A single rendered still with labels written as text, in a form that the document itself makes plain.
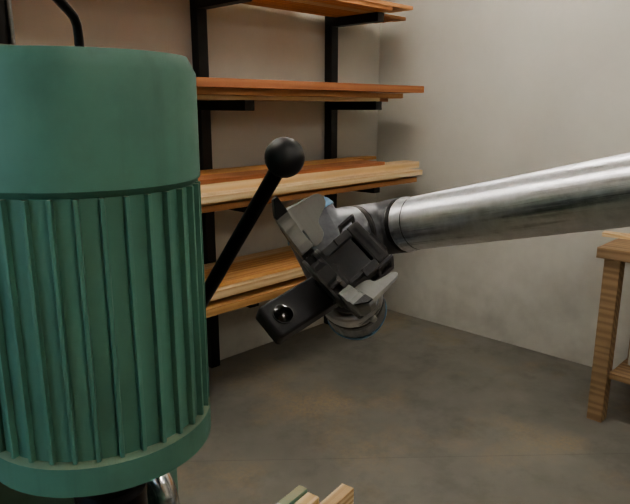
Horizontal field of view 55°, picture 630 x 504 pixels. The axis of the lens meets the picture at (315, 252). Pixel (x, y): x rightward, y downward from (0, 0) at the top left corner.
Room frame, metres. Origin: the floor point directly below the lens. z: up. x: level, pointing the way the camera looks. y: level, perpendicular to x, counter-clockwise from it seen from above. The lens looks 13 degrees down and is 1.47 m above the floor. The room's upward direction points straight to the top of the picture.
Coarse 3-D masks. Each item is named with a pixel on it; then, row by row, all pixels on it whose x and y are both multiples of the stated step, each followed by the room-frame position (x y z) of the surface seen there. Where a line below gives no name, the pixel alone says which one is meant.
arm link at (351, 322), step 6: (378, 300) 0.76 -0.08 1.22; (378, 306) 0.77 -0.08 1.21; (330, 312) 0.76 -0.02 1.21; (336, 312) 0.76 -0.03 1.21; (372, 312) 0.76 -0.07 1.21; (378, 312) 0.79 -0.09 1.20; (330, 318) 0.77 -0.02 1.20; (336, 318) 0.75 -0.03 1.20; (342, 318) 0.75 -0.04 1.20; (348, 318) 0.75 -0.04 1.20; (354, 318) 0.75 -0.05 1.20; (366, 318) 0.76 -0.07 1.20; (372, 318) 0.77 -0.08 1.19; (336, 324) 0.79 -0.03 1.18; (342, 324) 0.77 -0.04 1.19; (348, 324) 0.76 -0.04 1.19; (354, 324) 0.77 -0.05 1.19; (360, 324) 0.77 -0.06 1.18
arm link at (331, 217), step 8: (328, 200) 0.94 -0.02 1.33; (328, 208) 0.92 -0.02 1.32; (336, 208) 0.95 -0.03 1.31; (344, 208) 0.95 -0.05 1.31; (352, 208) 0.96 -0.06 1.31; (320, 216) 0.90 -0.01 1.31; (328, 216) 0.91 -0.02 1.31; (336, 216) 0.92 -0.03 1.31; (344, 216) 0.92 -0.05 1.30; (360, 216) 0.94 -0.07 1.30; (320, 224) 0.89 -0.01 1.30; (328, 224) 0.90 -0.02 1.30; (336, 224) 0.90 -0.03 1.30; (368, 224) 0.94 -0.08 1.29; (304, 232) 0.89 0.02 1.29; (328, 232) 0.89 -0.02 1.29; (336, 232) 0.89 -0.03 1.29; (328, 240) 0.88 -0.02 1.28; (320, 248) 0.87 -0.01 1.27; (296, 256) 0.91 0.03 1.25; (304, 272) 0.89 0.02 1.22
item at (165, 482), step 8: (152, 480) 0.61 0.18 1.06; (160, 480) 0.61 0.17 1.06; (168, 480) 0.62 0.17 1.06; (152, 488) 0.61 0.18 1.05; (160, 488) 0.61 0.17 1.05; (168, 488) 0.61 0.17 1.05; (176, 488) 0.62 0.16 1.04; (152, 496) 0.61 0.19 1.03; (160, 496) 0.60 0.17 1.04; (168, 496) 0.61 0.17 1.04; (176, 496) 0.61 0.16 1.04
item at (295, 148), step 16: (272, 144) 0.52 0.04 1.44; (288, 144) 0.52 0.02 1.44; (272, 160) 0.52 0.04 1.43; (288, 160) 0.51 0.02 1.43; (304, 160) 0.53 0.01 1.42; (272, 176) 0.53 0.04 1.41; (288, 176) 0.52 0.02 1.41; (256, 192) 0.54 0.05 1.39; (272, 192) 0.54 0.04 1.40; (256, 208) 0.54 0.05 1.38; (240, 224) 0.55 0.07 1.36; (240, 240) 0.56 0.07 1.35; (224, 256) 0.56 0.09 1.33; (224, 272) 0.57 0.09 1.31; (208, 288) 0.58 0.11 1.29
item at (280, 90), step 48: (192, 0) 3.29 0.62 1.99; (240, 0) 3.04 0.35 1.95; (288, 0) 3.35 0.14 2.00; (336, 0) 3.35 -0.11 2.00; (192, 48) 3.31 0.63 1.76; (336, 48) 4.02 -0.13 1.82; (240, 96) 2.99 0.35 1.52; (288, 96) 3.22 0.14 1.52; (336, 96) 3.40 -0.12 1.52; (384, 96) 3.92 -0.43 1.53; (336, 144) 4.02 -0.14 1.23; (240, 192) 2.82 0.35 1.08; (288, 192) 3.03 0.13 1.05; (336, 192) 3.37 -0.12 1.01; (240, 288) 2.89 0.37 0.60; (288, 288) 3.10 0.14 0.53
